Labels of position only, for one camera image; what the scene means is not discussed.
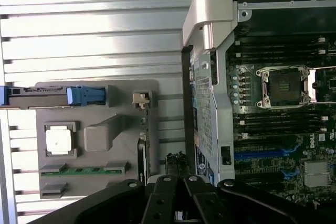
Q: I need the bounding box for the CPU socket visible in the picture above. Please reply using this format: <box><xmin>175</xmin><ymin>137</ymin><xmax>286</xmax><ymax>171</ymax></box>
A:
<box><xmin>256</xmin><ymin>65</ymin><xmax>316</xmax><ymax>109</ymax></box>

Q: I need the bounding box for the long blue expansion slot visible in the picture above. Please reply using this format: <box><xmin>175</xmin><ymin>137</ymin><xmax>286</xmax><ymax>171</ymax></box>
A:
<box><xmin>234</xmin><ymin>151</ymin><xmax>287</xmax><ymax>159</ymax></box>

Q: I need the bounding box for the metal socket cover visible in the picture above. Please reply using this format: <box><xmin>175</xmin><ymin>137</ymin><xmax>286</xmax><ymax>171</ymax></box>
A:
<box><xmin>307</xmin><ymin>67</ymin><xmax>336</xmax><ymax>104</ymax></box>

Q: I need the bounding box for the silver CPU chip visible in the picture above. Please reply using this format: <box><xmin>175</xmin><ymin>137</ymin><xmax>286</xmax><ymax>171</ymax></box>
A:
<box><xmin>46</xmin><ymin>129</ymin><xmax>72</xmax><ymax>154</ymax></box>

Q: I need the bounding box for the green motherboard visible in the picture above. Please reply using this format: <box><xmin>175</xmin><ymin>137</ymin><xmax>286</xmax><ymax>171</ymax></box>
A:
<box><xmin>230</xmin><ymin>24</ymin><xmax>336</xmax><ymax>205</ymax></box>

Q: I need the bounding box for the hard disk in blue caddy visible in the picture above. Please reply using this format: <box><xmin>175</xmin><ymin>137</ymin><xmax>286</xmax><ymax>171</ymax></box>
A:
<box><xmin>0</xmin><ymin>84</ymin><xmax>106</xmax><ymax>110</ymax></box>

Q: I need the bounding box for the grey parts rack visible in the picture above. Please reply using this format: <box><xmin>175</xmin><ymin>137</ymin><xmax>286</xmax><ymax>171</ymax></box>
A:
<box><xmin>34</xmin><ymin>79</ymin><xmax>161</xmax><ymax>200</ymax></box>

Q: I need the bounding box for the open grey PC case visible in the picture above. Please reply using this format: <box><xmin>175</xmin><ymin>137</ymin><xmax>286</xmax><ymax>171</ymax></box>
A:
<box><xmin>182</xmin><ymin>0</ymin><xmax>336</xmax><ymax>209</ymax></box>

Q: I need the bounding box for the green RAM stick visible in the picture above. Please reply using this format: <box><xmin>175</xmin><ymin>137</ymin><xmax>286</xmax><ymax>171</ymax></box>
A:
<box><xmin>40</xmin><ymin>167</ymin><xmax>123</xmax><ymax>176</ymax></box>

